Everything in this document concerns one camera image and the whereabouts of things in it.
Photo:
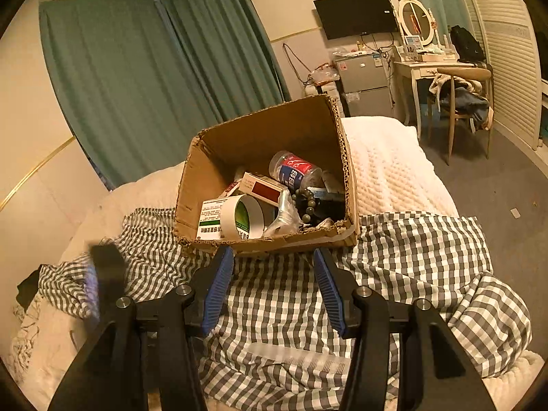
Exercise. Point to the green white medicine box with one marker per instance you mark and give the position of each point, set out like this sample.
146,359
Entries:
209,220

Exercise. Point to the black flat television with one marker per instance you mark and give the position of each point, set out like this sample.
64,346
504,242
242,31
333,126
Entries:
355,15

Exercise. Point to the clothes on chair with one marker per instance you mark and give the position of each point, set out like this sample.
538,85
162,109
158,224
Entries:
466,100

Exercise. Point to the red white medicine box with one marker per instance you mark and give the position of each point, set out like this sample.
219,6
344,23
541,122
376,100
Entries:
265,188

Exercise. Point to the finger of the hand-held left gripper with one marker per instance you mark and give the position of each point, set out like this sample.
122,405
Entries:
105,278

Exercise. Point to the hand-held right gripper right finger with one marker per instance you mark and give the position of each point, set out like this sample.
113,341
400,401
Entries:
332,295

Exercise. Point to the white oval vanity mirror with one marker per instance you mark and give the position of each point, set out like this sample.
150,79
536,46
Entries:
415,19

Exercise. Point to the dark-edged printed medicine packet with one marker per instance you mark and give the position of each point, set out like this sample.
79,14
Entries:
327,195

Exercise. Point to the grey white checked blanket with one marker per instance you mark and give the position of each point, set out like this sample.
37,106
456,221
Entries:
406,265

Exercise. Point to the wide teal curtain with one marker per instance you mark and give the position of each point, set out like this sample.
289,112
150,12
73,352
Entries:
120,85

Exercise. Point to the dark cloth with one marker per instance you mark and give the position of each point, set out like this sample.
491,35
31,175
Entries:
28,287

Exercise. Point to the wooden chair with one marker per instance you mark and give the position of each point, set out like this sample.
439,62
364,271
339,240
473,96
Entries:
462,145

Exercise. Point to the small photo frame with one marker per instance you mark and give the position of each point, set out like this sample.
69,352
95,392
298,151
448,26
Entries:
413,41

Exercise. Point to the crumpled clear plastic wrap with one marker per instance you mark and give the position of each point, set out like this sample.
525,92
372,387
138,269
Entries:
284,218

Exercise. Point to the clear plastic bottle blue label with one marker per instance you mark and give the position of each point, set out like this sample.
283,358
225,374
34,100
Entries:
295,169

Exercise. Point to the brown cardboard box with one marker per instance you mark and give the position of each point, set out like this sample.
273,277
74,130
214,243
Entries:
265,137

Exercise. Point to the white tape roll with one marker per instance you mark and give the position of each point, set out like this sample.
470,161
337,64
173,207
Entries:
250,218

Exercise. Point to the white louvred wardrobe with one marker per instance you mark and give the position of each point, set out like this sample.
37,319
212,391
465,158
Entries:
505,51

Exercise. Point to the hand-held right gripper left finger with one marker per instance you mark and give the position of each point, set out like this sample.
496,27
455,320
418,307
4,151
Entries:
216,295

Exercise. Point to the silver mini fridge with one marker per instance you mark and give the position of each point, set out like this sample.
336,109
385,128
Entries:
364,81

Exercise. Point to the black backpack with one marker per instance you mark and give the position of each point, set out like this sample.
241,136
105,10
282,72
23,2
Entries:
466,43

